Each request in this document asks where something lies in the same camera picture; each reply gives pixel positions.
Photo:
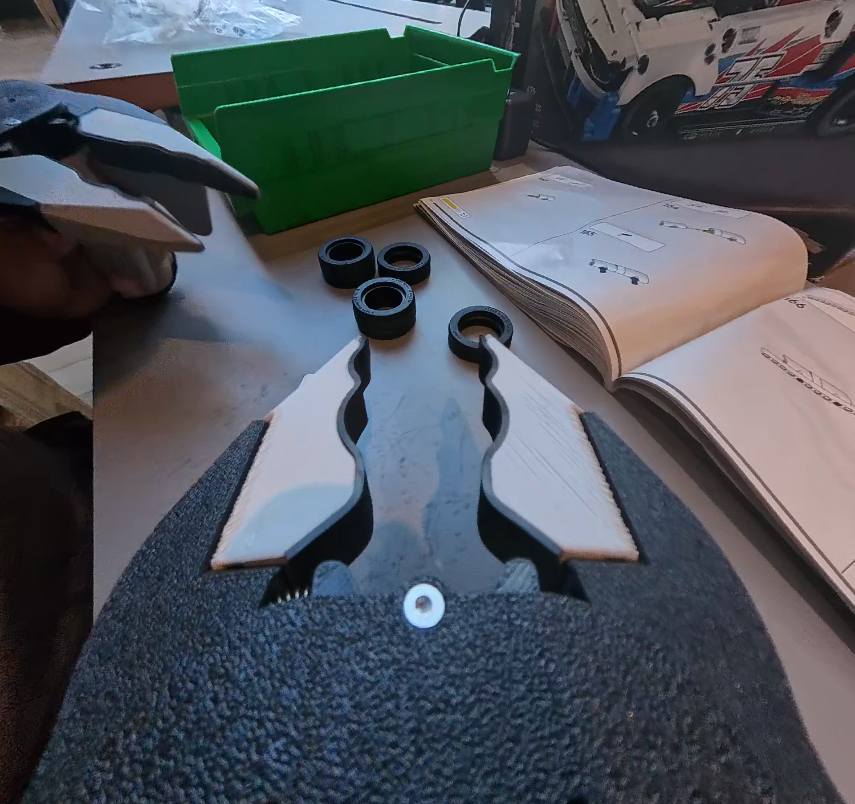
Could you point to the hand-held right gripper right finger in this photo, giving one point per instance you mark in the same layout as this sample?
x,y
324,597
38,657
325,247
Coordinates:
x,y
554,476

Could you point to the black power adapter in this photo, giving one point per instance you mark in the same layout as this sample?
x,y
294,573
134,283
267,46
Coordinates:
x,y
514,122

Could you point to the toy car box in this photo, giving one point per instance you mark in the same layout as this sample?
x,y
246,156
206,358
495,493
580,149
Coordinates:
x,y
668,49

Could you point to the grey desk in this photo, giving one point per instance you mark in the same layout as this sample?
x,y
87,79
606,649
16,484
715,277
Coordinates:
x,y
200,349

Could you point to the narrow black rubber tyre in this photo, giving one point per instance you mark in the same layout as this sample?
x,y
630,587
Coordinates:
x,y
421,273

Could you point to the green plastic bin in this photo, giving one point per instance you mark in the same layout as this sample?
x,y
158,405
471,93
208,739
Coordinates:
x,y
347,149

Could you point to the open white instruction booklet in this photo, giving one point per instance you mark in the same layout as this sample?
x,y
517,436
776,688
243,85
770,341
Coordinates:
x,y
668,249

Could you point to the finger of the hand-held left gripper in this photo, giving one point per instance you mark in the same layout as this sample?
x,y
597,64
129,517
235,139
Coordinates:
x,y
167,142
87,202

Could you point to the person's brown shirt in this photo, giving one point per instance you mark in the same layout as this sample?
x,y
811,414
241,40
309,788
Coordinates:
x,y
40,583

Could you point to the wooden side panel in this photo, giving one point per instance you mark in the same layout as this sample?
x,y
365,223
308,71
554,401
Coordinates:
x,y
33,396

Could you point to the white table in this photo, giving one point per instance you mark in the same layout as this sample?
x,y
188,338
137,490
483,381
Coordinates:
x,y
334,9

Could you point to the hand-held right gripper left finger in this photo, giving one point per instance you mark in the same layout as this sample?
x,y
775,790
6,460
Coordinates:
x,y
300,476

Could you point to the person's left hand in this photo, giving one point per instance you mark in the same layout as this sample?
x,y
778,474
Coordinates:
x,y
47,276

